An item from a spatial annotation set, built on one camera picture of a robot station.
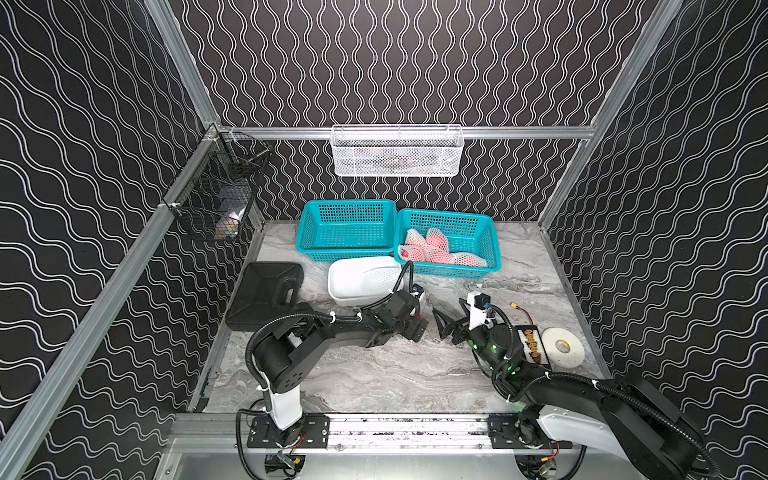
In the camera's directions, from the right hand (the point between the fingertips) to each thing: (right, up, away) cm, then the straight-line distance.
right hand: (449, 304), depth 82 cm
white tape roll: (+35, -14, +7) cm, 38 cm away
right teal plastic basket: (+13, +22, +32) cm, 41 cm away
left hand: (-8, -4, +10) cm, 13 cm away
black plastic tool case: (-54, +2, +11) cm, 56 cm away
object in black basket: (-61, +21, +2) cm, 65 cm away
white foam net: (-25, +5, +19) cm, 32 cm away
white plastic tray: (-26, +5, +19) cm, 32 cm away
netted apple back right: (+1, +18, +24) cm, 30 cm away
